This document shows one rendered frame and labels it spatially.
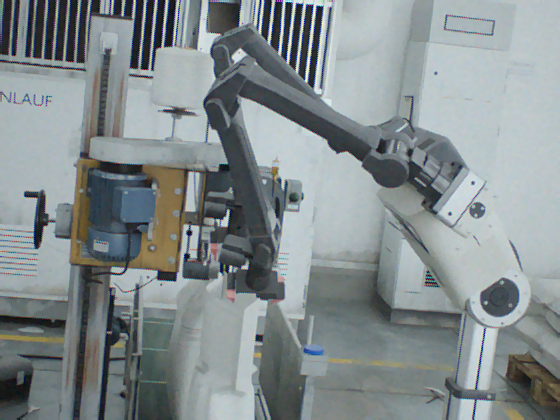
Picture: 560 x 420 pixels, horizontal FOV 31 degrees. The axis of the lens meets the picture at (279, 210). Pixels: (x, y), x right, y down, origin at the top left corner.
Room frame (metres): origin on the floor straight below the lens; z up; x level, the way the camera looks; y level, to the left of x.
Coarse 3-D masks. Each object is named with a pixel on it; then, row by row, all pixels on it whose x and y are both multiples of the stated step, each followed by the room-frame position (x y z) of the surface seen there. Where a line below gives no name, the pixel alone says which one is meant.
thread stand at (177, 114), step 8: (184, 0) 2.99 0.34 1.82; (184, 8) 2.99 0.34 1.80; (184, 16) 2.99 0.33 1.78; (184, 24) 2.99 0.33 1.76; (184, 32) 2.99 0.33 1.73; (184, 40) 2.99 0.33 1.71; (160, 112) 2.83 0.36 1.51; (168, 112) 2.83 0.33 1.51; (176, 112) 2.82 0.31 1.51; (184, 112) 2.84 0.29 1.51; (192, 112) 2.87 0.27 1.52; (176, 120) 2.99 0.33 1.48; (176, 128) 2.99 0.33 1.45
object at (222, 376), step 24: (216, 288) 2.86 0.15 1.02; (216, 312) 2.64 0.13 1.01; (240, 312) 2.53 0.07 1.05; (216, 336) 2.63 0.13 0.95; (240, 336) 2.51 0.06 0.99; (216, 360) 2.62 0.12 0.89; (240, 360) 2.58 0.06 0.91; (192, 384) 2.80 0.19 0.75; (216, 384) 2.59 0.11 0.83; (240, 384) 2.57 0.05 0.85; (192, 408) 2.69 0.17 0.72; (216, 408) 2.55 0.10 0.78; (240, 408) 2.56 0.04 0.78
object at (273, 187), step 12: (216, 168) 3.10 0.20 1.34; (264, 168) 3.24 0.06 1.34; (216, 180) 3.00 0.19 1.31; (228, 180) 3.00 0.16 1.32; (276, 180) 3.09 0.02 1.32; (216, 192) 3.00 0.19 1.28; (276, 192) 3.03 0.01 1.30; (204, 204) 3.00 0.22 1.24; (276, 252) 3.03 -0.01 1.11; (276, 264) 3.03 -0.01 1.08
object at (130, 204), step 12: (120, 192) 2.71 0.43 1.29; (132, 192) 2.71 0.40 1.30; (144, 192) 2.73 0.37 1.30; (156, 192) 2.75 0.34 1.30; (120, 204) 2.70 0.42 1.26; (132, 204) 2.71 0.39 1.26; (144, 204) 2.73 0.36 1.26; (120, 216) 2.69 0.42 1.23; (132, 216) 2.71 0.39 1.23; (144, 216) 2.73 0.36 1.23; (132, 228) 2.75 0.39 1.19
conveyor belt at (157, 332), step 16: (144, 320) 4.69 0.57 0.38; (160, 320) 4.72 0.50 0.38; (144, 336) 4.43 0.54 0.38; (160, 336) 4.46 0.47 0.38; (144, 352) 4.20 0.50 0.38; (160, 352) 4.22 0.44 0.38; (144, 368) 3.99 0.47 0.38; (160, 368) 4.01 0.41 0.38; (144, 384) 3.80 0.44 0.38; (160, 384) 3.82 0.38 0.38; (144, 400) 3.63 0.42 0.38; (160, 400) 3.64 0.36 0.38; (144, 416) 3.47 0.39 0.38; (160, 416) 3.48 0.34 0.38
